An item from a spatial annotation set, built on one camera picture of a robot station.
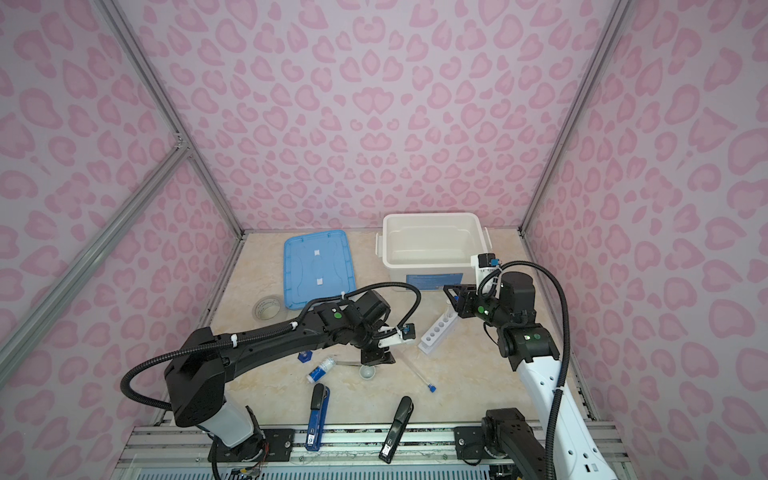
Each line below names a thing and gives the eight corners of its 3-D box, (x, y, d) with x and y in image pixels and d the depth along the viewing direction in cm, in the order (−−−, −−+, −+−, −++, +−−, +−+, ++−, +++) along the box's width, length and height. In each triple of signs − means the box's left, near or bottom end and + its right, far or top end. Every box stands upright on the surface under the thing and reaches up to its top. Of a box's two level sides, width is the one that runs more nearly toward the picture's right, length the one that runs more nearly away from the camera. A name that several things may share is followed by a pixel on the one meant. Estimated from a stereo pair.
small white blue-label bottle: (306, 380, 85) (304, 377, 83) (331, 358, 89) (329, 354, 87) (312, 387, 84) (309, 384, 82) (337, 364, 88) (335, 360, 86)
